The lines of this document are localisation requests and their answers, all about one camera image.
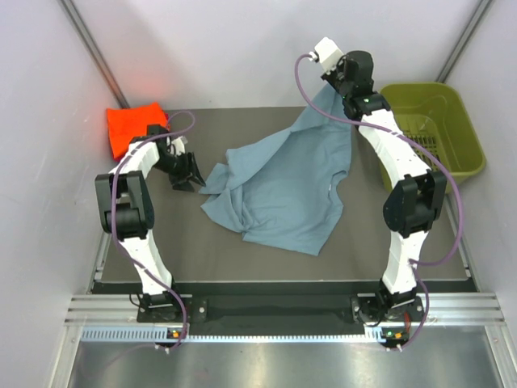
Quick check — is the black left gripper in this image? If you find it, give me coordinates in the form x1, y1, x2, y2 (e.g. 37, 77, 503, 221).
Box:
152, 150, 205, 192

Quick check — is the grey blue t shirt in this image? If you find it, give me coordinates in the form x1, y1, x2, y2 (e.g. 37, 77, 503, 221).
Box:
200, 86, 352, 256

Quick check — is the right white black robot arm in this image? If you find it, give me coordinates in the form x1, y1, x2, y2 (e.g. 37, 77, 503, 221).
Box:
318, 48, 447, 323

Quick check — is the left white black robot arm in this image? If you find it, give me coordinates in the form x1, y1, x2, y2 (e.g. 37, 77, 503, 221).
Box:
95, 124, 205, 322

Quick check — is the orange folded t shirt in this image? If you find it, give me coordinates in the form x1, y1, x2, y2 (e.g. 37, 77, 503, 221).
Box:
106, 102, 164, 160

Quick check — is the olive green plastic basket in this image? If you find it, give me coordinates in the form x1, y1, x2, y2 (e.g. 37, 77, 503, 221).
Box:
380, 82, 485, 184

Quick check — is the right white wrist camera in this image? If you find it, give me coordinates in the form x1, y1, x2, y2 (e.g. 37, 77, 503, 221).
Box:
309, 37, 343, 73

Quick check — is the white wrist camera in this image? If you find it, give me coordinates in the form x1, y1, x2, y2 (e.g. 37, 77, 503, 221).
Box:
173, 136, 188, 147
309, 37, 343, 73

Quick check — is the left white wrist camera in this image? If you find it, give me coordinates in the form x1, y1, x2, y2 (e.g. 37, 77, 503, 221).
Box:
173, 136, 188, 147

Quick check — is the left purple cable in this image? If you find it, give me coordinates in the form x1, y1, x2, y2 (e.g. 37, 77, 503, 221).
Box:
111, 111, 197, 352

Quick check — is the purple cable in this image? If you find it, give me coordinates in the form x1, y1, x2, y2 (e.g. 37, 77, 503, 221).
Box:
293, 52, 464, 352
111, 111, 197, 352

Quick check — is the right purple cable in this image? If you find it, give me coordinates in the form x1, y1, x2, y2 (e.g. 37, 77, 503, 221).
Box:
293, 52, 464, 352

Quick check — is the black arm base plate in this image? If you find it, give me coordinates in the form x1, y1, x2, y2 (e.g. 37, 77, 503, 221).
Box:
136, 294, 425, 326

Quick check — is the perforated cable duct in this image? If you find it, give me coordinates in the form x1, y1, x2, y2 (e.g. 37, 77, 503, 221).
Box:
81, 327, 407, 344

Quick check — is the aluminium frame rail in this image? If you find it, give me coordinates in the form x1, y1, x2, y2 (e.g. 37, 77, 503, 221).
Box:
65, 293, 504, 326

